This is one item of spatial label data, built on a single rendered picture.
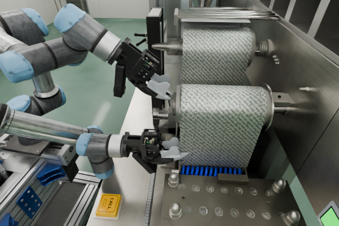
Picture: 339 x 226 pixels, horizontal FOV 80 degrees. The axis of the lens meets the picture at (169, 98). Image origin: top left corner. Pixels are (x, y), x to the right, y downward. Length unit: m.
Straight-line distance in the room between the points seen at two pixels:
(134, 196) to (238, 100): 0.52
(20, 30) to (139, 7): 5.41
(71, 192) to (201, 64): 1.38
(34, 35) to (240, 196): 0.95
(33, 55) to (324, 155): 0.72
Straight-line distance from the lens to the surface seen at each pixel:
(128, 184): 0.87
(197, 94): 0.57
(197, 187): 0.70
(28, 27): 0.98
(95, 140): 0.69
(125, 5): 6.33
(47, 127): 0.78
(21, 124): 0.77
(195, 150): 0.68
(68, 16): 0.56
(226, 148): 0.68
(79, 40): 0.56
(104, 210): 0.81
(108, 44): 0.55
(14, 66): 0.59
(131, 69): 0.58
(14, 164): 1.38
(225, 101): 0.58
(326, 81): 0.57
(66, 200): 1.76
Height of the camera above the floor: 1.63
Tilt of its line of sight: 36 degrees down
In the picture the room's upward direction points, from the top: straight up
